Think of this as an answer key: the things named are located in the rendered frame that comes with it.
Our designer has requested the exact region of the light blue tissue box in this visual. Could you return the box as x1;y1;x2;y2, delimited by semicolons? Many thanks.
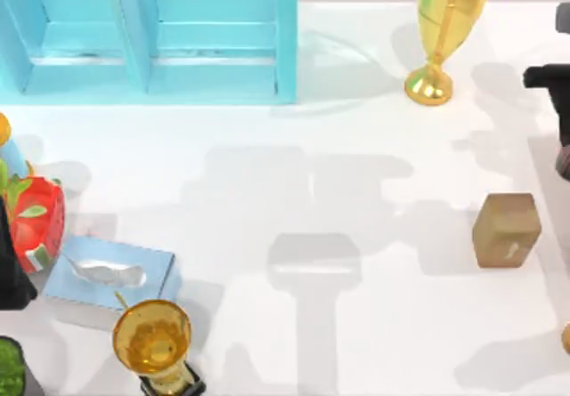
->
42;234;183;322

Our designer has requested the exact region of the light blue rack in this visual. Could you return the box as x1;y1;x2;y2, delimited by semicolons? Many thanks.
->
0;0;298;107

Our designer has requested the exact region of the gold trophy with black base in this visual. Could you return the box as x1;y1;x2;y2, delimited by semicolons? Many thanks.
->
111;291;208;396

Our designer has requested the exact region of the tan cardboard box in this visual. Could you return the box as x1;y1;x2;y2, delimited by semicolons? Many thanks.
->
471;192;543;270

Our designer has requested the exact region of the tall gold trophy cup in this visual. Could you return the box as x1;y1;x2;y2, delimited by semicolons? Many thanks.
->
403;0;499;107

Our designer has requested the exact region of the red pot with green leaves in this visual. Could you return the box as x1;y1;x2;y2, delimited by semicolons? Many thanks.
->
7;173;68;275

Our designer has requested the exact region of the light blue and orange toy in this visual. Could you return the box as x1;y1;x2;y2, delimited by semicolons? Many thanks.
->
0;111;30;184

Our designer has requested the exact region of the black right gripper tip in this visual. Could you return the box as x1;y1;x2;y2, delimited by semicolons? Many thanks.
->
522;63;570;179

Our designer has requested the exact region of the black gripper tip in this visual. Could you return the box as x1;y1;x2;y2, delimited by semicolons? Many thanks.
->
522;63;570;179
0;195;39;311

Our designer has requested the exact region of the green plant in black pot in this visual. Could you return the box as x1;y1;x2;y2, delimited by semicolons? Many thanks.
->
0;335;29;396

